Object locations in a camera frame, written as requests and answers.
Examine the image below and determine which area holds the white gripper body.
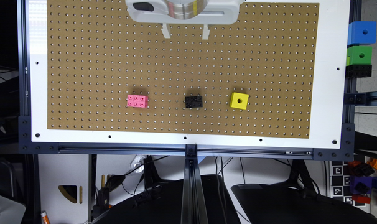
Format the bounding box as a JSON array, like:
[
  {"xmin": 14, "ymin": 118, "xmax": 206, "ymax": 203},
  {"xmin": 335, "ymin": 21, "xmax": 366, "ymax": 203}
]
[{"xmin": 125, "ymin": 0, "xmax": 243, "ymax": 25}]

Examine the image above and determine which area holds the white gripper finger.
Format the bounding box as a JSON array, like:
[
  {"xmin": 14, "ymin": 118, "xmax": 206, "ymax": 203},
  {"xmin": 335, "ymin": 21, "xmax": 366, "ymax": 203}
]
[
  {"xmin": 161, "ymin": 23, "xmax": 171, "ymax": 39},
  {"xmin": 202, "ymin": 24, "xmax": 210, "ymax": 40}
]

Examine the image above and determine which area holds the pink block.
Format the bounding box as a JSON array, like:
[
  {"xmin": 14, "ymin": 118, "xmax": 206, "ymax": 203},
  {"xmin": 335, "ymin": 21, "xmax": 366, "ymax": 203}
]
[{"xmin": 126, "ymin": 95, "xmax": 148, "ymax": 108}]

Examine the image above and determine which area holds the yellow cube block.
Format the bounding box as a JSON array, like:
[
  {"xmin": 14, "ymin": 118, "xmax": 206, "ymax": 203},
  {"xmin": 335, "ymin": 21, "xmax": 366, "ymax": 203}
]
[{"xmin": 230, "ymin": 92, "xmax": 249, "ymax": 110}]

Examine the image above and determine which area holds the blue cube block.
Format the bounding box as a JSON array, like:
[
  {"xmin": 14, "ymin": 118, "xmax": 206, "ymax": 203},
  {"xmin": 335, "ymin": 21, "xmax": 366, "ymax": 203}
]
[{"xmin": 347, "ymin": 21, "xmax": 377, "ymax": 46}]

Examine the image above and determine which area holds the green cube block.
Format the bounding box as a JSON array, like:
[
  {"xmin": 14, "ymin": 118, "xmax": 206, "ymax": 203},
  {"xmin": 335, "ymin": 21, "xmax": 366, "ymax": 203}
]
[{"xmin": 346, "ymin": 46, "xmax": 372, "ymax": 66}]

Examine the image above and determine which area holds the purple block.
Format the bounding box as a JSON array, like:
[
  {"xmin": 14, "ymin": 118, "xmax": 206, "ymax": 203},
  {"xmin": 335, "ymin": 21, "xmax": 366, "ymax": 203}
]
[{"xmin": 350, "ymin": 176, "xmax": 373, "ymax": 194}]

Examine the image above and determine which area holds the red small block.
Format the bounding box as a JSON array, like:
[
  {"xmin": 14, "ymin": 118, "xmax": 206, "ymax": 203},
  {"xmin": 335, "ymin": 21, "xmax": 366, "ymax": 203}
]
[{"xmin": 352, "ymin": 194, "xmax": 371, "ymax": 204}]

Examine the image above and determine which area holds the brown pegboard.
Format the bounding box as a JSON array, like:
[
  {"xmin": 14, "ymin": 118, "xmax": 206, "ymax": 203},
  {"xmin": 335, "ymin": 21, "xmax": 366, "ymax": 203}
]
[{"xmin": 47, "ymin": 1, "xmax": 320, "ymax": 139}]

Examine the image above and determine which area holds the black monitor right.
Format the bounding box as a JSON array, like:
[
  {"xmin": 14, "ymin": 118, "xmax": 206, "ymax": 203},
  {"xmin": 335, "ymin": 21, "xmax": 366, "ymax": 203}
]
[{"xmin": 231, "ymin": 184, "xmax": 377, "ymax": 224}]

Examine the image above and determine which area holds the fiducial marker sheet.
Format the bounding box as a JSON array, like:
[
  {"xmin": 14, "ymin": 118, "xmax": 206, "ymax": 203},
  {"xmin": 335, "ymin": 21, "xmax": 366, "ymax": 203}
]
[{"xmin": 328, "ymin": 161, "xmax": 366, "ymax": 208}]

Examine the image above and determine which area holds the black block on rail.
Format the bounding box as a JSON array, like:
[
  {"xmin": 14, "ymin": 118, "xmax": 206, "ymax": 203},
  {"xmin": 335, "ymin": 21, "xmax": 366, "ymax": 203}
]
[{"xmin": 345, "ymin": 65, "xmax": 372, "ymax": 78}]

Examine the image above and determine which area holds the dark aluminium table frame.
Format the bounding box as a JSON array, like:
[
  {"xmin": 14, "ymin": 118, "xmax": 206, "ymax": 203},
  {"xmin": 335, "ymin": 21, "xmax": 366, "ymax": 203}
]
[{"xmin": 16, "ymin": 0, "xmax": 377, "ymax": 224}]

